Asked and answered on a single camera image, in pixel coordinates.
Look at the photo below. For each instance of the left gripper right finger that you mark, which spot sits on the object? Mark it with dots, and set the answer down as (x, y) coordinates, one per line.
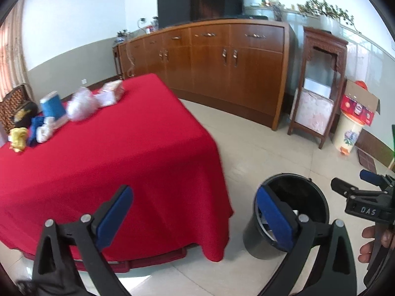
(279, 216)

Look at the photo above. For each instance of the right hand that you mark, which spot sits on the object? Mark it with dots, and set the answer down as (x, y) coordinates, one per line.
(365, 252)

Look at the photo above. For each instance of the black iron teapot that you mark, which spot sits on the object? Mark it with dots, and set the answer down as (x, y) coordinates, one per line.
(24, 114)

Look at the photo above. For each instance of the blue knitted cloth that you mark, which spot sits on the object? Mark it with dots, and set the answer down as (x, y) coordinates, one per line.
(36, 122)

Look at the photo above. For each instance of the wooden lattice bench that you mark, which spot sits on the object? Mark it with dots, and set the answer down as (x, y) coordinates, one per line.
(9, 105)

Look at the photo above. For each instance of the small potted plant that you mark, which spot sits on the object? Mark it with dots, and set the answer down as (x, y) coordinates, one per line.
(122, 36)

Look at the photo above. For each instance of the floral white bucket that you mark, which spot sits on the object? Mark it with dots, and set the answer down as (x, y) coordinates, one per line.
(347, 132)

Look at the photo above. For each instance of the green vine plant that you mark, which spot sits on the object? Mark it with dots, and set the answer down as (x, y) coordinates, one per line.
(323, 8)

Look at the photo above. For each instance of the brown floor tile piece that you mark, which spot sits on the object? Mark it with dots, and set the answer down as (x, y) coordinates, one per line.
(366, 161)

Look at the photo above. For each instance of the clear plastic bag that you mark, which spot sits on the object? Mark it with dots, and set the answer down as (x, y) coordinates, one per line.
(82, 105)

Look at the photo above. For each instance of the open red cardboard box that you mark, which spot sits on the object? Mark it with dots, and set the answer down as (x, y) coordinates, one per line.
(359, 103)

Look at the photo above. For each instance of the blue white paper cup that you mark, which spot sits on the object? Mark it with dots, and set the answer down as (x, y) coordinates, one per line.
(52, 106)

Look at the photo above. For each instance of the yellow crumpled paper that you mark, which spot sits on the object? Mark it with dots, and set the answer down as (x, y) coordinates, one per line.
(18, 139)

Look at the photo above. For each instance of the red white tissue box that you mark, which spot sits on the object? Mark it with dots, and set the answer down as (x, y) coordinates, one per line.
(110, 93)

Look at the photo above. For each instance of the carved wooden side stand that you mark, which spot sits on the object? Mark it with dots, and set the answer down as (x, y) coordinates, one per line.
(321, 83)

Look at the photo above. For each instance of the red tablecloth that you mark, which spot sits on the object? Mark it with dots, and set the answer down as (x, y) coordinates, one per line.
(148, 141)

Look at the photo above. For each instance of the beige patterned curtain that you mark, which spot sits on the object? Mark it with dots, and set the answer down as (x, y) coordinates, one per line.
(13, 68)

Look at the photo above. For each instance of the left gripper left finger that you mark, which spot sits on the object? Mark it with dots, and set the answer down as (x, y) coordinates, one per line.
(110, 216)

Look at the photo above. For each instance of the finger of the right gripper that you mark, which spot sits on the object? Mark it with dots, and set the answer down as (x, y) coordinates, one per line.
(343, 188)
(371, 178)

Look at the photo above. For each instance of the black trash bin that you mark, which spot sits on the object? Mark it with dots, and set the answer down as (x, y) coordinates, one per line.
(280, 199)

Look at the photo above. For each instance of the white crumpled tissue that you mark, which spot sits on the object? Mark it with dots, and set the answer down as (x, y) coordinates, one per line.
(44, 133)

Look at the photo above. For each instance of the long wooden sideboard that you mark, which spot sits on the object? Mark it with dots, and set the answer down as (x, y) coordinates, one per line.
(234, 65)

